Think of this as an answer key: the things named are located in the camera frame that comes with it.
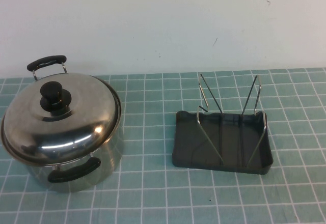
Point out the steel pot lid black knob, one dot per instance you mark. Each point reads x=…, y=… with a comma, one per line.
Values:
x=63, y=124

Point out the green white-grid tablecloth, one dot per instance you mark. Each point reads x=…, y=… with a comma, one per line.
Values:
x=152, y=196

